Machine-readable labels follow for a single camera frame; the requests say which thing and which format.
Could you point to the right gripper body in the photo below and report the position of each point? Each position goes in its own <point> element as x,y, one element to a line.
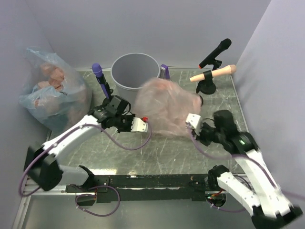
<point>207,134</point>

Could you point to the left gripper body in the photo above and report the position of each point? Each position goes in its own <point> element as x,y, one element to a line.
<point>124,122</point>

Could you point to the pink plastic trash bag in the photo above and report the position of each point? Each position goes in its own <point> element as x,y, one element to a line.
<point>166,105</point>

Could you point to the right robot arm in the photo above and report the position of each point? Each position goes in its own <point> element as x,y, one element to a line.
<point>265,202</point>

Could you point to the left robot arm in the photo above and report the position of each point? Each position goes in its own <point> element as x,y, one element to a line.
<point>43,162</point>

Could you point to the grey plastic trash bin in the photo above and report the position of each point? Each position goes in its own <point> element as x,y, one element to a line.
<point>131,71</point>

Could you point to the blue bag of pink bags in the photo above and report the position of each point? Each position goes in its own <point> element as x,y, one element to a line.
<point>55,93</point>

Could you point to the purple microphone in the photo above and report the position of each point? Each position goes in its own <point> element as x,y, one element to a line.
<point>98,72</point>

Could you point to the purple metronome box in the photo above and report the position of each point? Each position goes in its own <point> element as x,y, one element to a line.
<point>164,72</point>

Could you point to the beige microphone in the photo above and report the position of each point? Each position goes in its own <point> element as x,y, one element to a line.
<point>227,70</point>

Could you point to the black microphone stand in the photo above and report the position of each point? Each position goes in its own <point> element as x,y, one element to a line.
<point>216,64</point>

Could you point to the black microphone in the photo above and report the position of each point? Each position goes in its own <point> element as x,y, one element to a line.
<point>224,45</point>

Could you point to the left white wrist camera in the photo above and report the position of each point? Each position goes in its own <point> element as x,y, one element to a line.
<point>138,125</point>

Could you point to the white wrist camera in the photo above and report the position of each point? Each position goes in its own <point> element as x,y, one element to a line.
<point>194,121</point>
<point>138,125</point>

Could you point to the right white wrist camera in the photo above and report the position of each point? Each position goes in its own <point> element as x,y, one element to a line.
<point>194,121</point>

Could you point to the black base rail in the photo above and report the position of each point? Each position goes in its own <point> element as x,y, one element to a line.
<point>106,188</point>

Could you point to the aluminium frame rail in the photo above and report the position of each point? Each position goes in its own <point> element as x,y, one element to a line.
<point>27,186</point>

